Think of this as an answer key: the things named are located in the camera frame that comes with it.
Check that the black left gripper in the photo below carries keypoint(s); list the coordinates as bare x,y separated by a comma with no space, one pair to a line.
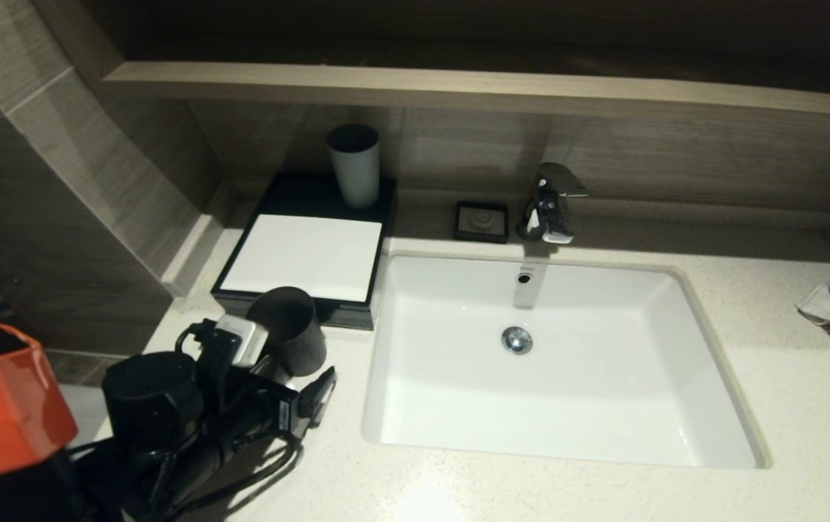
288,413

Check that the grey cup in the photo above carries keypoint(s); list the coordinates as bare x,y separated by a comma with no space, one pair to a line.
353,174

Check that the black plastic tray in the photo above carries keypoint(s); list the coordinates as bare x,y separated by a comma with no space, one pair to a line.
346,315

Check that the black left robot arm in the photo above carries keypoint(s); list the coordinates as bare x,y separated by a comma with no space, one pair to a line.
146,406

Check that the black soap dish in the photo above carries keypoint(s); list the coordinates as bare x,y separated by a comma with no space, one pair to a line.
481,221

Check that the chrome faucet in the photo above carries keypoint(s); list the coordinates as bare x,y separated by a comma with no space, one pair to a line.
552,210

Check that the white ribbed mat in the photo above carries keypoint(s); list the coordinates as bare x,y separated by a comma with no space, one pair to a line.
313,254

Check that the wooden wall shelf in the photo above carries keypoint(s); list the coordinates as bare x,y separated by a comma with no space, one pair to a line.
458,90

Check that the white sink basin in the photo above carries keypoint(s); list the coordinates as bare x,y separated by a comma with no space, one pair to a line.
603,377

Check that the black amenity tray with drawer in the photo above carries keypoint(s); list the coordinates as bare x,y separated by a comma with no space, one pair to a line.
299,192

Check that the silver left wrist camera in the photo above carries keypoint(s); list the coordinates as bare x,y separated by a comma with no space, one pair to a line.
241,341

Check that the round black dish metal centre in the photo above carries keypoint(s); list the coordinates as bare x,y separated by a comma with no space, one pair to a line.
299,333

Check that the chrome drain plug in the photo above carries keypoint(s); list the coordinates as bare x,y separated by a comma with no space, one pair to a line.
517,341

